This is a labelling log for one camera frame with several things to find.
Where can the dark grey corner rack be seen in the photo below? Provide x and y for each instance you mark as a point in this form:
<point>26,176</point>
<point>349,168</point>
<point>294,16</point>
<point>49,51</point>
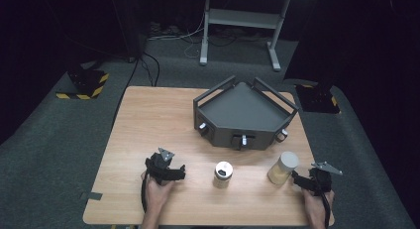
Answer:
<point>242,113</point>

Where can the white metal desk frame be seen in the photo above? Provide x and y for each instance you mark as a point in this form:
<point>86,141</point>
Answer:
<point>244,18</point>

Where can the black yellow striped stand base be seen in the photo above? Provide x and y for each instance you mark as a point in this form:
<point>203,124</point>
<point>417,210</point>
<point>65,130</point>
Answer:
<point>87,83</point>
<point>318,98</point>

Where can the small jar with flip lid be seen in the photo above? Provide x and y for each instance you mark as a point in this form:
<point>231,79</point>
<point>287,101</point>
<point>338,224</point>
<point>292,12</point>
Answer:
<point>223,174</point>

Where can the person's left hand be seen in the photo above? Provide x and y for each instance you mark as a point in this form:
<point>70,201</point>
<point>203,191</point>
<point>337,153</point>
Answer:
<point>157,197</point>

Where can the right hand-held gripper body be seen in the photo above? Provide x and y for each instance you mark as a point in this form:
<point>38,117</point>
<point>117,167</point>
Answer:
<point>322,179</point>

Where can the dark tape strip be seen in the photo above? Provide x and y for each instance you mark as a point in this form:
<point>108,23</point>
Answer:
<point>91,196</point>

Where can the person's right hand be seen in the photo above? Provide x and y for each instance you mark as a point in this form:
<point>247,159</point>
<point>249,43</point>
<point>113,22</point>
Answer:
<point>313,206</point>

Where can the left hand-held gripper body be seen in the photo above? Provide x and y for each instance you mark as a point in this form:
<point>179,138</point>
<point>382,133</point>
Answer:
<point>158,163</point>

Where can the large jar with white lid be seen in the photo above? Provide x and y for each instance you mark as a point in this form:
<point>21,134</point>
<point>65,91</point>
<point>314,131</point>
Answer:
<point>284,168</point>

